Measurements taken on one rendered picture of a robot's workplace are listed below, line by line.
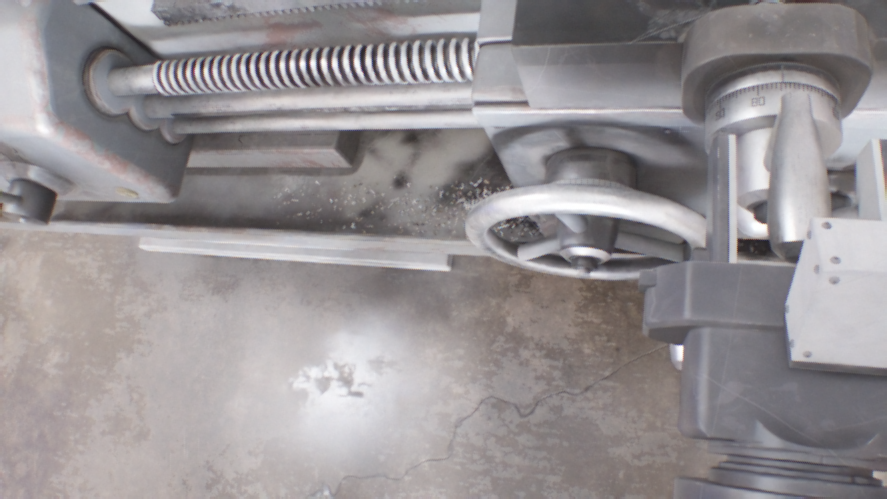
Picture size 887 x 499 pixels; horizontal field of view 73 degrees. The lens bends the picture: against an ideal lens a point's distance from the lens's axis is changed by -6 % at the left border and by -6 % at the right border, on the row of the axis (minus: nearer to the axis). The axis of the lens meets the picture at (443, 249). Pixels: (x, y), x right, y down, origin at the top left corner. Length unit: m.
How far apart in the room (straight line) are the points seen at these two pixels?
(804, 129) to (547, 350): 0.98
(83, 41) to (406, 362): 0.82
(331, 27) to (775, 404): 0.62
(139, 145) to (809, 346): 0.78
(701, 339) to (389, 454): 1.08
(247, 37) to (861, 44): 0.64
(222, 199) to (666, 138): 0.76
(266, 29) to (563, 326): 0.76
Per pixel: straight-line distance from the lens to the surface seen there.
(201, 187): 1.12
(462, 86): 0.65
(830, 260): 0.21
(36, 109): 0.79
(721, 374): 0.24
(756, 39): 0.36
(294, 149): 0.96
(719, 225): 0.27
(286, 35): 0.78
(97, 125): 0.83
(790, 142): 0.29
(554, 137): 0.52
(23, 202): 0.95
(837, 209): 0.56
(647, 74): 0.42
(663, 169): 0.57
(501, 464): 1.23
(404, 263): 1.30
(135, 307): 1.70
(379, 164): 0.96
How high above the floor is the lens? 1.20
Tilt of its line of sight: 66 degrees down
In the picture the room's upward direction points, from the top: 45 degrees counter-clockwise
